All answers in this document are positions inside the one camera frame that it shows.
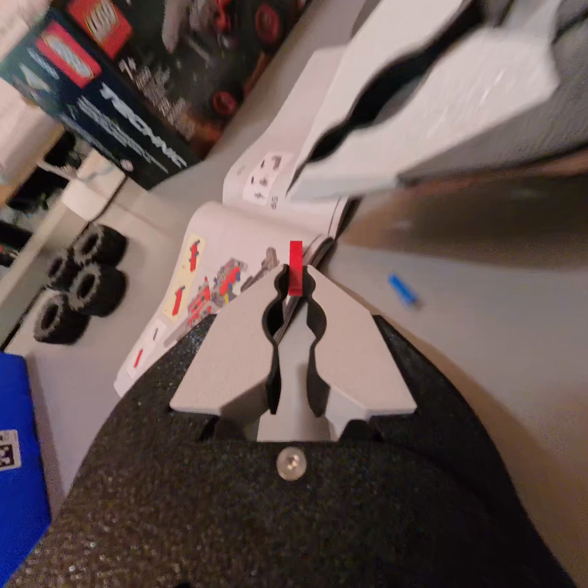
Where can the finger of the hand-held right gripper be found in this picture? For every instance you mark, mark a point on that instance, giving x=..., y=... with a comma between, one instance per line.
x=381, y=59
x=441, y=110

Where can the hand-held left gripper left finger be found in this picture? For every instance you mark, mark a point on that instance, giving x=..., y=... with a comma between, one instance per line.
x=229, y=349

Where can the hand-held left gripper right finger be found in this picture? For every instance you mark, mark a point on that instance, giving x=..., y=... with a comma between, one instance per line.
x=358, y=358

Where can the red toy brick beam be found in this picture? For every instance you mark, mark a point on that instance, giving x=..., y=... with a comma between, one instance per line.
x=296, y=271

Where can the grey desk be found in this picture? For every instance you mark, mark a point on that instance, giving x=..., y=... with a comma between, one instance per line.
x=459, y=367

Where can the blue toy pin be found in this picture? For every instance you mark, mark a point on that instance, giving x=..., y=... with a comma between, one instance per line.
x=404, y=290

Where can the open building instruction booklet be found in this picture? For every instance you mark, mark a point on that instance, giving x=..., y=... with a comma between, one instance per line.
x=229, y=239

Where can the blue box with printed tag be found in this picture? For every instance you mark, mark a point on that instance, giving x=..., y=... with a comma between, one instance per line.
x=18, y=413

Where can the dark toy car set box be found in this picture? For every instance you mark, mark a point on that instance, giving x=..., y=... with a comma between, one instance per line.
x=138, y=78

